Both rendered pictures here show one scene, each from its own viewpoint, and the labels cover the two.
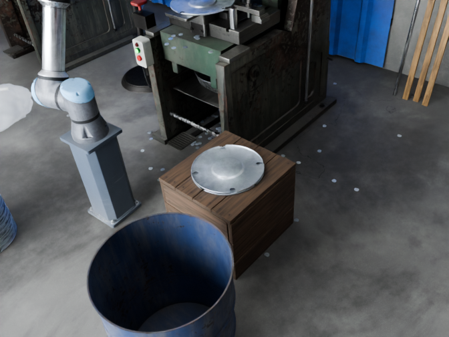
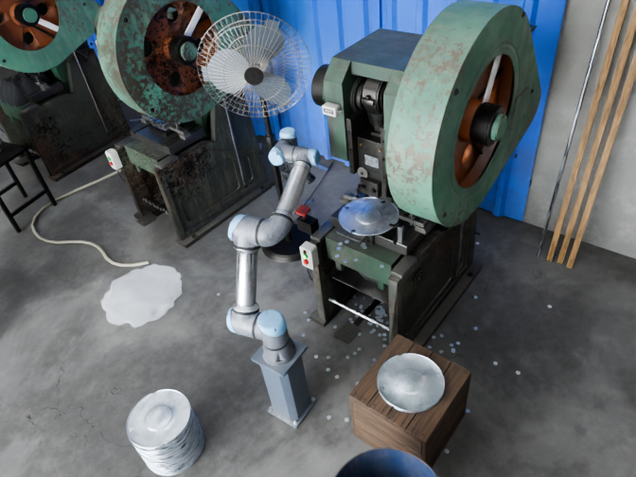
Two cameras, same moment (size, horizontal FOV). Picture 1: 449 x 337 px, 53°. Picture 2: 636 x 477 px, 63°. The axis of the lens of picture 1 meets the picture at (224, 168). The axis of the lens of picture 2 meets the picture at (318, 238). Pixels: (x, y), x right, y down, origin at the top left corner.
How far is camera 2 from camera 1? 0.90 m
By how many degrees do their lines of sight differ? 1
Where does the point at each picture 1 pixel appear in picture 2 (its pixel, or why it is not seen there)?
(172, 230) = (379, 459)
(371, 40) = (510, 197)
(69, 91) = (268, 328)
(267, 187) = (450, 401)
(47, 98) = (243, 330)
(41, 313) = not seen: outside the picture
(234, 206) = (425, 425)
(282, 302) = not seen: outside the picture
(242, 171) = (425, 384)
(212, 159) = (394, 371)
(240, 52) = (409, 266)
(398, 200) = (558, 383)
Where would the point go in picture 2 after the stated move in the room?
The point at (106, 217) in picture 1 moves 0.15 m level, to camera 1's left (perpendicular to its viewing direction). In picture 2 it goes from (289, 418) to (258, 423)
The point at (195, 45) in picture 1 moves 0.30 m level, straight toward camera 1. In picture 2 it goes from (363, 256) to (379, 300)
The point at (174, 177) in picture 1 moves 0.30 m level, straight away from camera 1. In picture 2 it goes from (362, 393) to (342, 341)
